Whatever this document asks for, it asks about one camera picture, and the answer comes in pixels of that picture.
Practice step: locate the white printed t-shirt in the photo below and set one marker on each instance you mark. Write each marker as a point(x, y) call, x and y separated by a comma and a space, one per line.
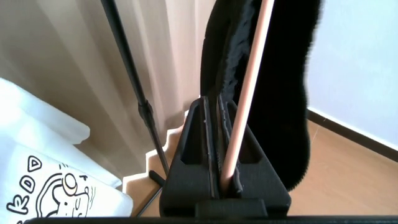
point(46, 124)

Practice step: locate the beige curtain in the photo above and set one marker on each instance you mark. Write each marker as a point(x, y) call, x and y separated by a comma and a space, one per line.
point(62, 46)

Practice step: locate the black shorts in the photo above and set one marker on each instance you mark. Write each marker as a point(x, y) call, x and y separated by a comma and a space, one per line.
point(280, 93)

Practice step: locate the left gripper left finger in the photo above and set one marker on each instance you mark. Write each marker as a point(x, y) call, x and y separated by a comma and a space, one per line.
point(186, 186)

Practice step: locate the pink clothes hanger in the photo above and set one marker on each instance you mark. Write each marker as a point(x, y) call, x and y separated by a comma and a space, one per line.
point(248, 77)

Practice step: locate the black clothes rack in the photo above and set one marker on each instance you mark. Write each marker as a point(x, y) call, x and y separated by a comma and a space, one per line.
point(124, 46)

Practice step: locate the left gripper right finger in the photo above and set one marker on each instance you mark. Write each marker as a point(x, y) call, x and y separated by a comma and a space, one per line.
point(264, 186)

